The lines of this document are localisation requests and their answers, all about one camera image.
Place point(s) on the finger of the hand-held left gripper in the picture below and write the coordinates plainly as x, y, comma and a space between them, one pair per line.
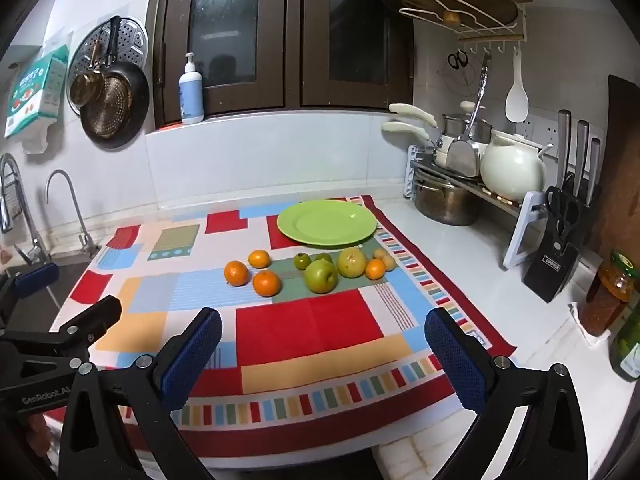
37, 276
95, 317

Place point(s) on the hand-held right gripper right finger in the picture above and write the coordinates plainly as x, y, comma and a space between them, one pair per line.
460, 365

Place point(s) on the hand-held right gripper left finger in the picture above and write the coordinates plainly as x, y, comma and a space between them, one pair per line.
192, 355

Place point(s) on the small yellow plum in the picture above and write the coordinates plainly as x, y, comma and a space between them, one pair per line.
389, 263
380, 253

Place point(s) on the small orange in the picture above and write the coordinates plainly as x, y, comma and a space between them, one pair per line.
375, 269

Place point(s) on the small green mandarin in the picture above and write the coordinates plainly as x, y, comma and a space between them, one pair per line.
301, 261
323, 258

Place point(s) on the green plate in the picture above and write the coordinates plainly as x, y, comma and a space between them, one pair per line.
325, 222

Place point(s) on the dark sink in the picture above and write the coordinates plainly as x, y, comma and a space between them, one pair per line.
67, 280

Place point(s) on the chrome spring faucet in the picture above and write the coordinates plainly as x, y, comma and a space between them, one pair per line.
15, 195

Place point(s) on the chrome gooseneck faucet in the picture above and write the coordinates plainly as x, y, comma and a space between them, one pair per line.
75, 200

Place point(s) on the colourful patchwork cloth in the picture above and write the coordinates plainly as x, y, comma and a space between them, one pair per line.
310, 320

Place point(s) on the black knife block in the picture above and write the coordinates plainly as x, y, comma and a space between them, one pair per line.
555, 265

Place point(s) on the yellow-green apple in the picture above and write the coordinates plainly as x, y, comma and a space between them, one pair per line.
351, 262

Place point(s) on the green apple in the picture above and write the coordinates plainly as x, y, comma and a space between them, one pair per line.
320, 277

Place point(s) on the large steel pot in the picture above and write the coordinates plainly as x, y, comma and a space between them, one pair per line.
445, 205

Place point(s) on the metal dish rack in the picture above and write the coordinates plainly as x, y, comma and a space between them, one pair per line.
525, 215

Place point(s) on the chili sauce jar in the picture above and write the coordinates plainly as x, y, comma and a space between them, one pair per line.
610, 295

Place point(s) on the green glass bottle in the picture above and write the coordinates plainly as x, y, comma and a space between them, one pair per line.
627, 350

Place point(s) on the black frying pan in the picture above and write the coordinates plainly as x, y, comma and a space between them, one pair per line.
112, 110

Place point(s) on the black kitchen scissors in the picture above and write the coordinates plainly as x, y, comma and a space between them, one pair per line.
560, 210

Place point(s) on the paper towel pack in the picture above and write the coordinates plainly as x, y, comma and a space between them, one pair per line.
37, 90

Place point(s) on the small brass pan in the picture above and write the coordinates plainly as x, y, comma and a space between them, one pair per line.
86, 87

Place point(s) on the white ceramic pot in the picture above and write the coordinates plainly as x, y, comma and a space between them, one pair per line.
512, 167

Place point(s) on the metal spatula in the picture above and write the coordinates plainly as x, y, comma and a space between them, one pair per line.
462, 157

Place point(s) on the blue soap pump bottle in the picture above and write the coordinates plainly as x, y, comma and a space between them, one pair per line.
191, 95

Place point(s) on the brown cutting board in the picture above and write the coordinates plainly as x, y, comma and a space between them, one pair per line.
617, 185

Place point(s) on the perforated metal steamer tray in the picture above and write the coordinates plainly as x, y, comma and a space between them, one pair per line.
132, 35

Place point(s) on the white rice spoon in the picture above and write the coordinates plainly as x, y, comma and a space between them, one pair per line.
516, 102

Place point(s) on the small black scissors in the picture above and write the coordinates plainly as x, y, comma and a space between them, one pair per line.
456, 60

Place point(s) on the brown framed window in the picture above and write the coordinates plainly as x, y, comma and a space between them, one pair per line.
357, 25
225, 25

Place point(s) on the white wall socket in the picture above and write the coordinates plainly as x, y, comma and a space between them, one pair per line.
540, 130

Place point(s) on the wooden wall shelf with hooks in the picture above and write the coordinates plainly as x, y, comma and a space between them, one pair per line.
520, 30

